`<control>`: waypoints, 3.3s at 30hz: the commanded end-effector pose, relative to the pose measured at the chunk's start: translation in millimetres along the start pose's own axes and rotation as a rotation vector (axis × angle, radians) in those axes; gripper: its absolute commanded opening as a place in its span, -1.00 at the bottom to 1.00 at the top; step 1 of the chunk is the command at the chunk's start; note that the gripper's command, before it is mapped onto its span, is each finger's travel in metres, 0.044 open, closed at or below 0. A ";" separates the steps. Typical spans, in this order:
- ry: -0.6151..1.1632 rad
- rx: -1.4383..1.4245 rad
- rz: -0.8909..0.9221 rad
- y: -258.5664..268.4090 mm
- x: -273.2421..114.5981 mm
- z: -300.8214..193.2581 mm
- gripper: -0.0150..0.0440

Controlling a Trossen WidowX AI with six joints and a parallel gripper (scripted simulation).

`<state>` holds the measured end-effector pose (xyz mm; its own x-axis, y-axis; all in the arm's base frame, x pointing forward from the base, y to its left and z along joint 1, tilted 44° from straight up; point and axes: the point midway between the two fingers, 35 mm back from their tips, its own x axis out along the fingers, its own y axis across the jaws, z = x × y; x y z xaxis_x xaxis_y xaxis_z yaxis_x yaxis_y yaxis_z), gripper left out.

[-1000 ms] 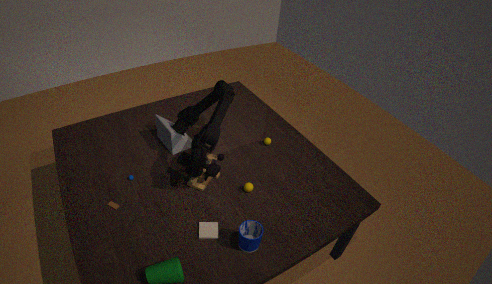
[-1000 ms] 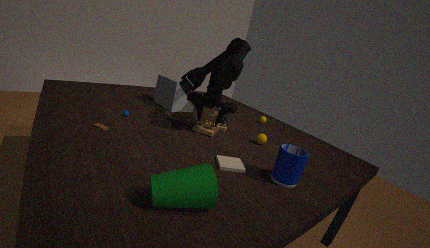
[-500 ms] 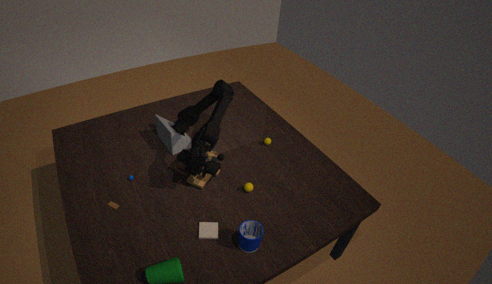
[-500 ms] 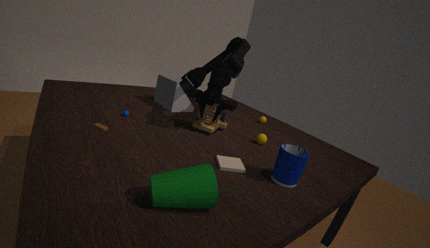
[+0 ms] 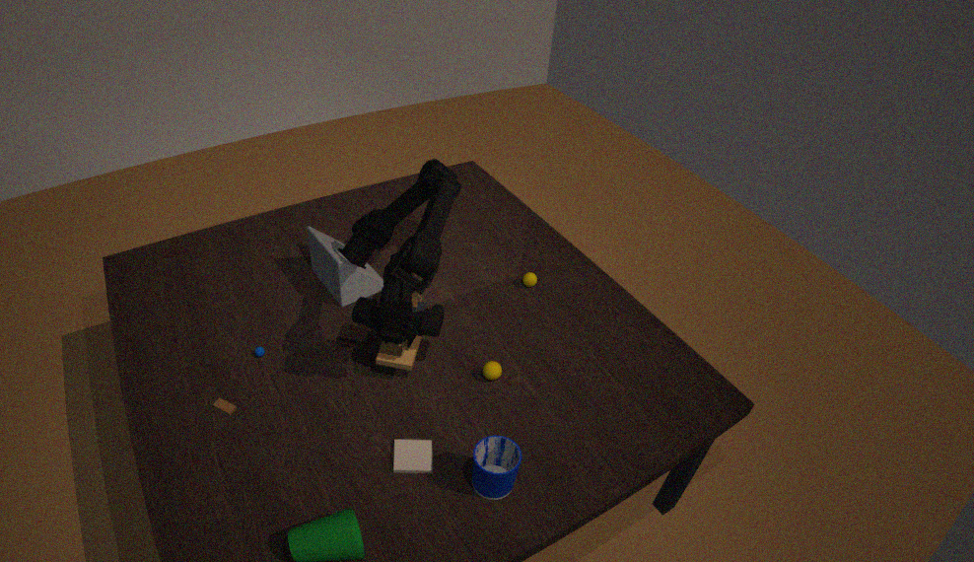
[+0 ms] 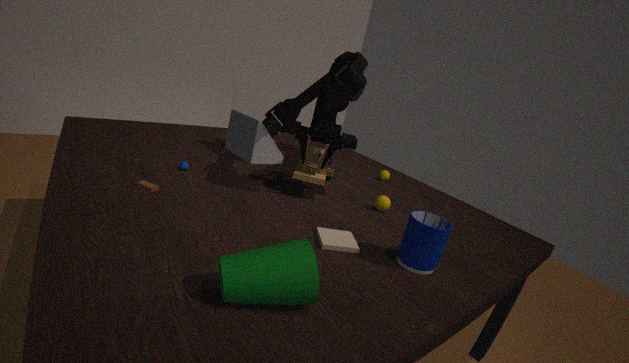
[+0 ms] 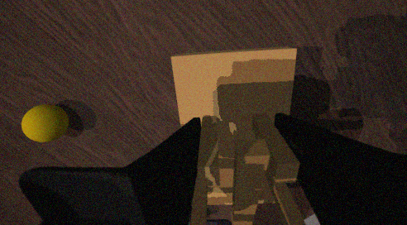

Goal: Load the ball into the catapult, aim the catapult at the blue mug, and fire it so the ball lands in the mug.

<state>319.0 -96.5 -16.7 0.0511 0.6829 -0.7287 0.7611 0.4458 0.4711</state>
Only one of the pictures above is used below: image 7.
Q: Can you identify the yellow ball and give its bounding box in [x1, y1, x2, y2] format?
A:
[22, 104, 69, 142]

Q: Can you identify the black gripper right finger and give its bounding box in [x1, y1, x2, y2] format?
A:
[275, 113, 407, 225]

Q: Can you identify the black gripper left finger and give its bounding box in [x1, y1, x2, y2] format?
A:
[18, 117, 201, 225]

